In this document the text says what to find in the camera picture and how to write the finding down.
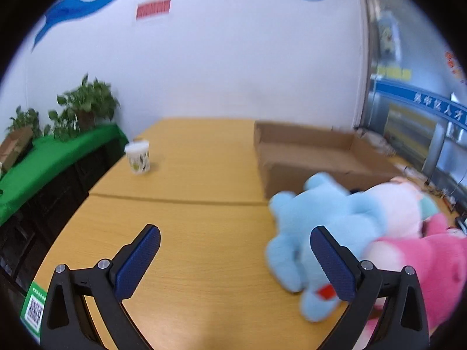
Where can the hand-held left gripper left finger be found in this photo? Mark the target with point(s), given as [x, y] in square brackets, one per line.
[137, 259]

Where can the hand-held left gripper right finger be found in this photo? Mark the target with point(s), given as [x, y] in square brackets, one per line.
[334, 262]

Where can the blue plush toy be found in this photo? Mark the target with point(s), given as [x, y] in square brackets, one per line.
[328, 207]

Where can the pig plush toy teal clothes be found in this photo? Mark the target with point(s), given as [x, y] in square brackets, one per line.
[394, 207]

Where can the pink plush toy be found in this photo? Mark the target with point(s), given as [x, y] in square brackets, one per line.
[437, 262]

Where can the dark low cabinet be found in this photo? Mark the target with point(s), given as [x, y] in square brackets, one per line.
[54, 207]

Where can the white patterned paper cup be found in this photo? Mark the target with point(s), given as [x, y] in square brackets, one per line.
[138, 156]

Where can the green code sticker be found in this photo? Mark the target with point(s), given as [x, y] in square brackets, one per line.
[34, 308]

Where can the small potted plant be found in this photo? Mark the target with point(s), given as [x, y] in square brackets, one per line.
[25, 120]
[62, 125]

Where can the yellow slatted panel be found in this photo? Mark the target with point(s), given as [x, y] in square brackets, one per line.
[410, 129]

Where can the small brown cardboard box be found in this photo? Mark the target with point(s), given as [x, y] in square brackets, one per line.
[14, 146]

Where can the large potted plant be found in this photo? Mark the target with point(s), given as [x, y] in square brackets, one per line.
[89, 98]

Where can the blue window banner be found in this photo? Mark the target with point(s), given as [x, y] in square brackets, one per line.
[412, 98]

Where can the row of yellow sticky notes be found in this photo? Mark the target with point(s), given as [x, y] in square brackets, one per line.
[394, 73]

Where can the red window decal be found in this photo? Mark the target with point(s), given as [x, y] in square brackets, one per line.
[454, 63]

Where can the cartoon window poster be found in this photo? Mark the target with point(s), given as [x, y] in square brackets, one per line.
[387, 36]

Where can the red wall sign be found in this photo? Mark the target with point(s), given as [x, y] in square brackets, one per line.
[154, 8]

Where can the blue wave wall decal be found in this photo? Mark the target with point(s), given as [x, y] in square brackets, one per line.
[73, 7]

